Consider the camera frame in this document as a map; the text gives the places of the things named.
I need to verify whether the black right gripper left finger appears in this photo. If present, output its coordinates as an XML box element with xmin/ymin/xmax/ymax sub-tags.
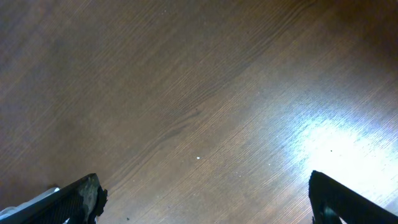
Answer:
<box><xmin>1</xmin><ymin>173</ymin><xmax>108</xmax><ymax>224</ymax></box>

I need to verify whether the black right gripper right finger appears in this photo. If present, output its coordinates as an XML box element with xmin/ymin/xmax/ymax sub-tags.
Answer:
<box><xmin>308</xmin><ymin>170</ymin><xmax>397</xmax><ymax>224</ymax></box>

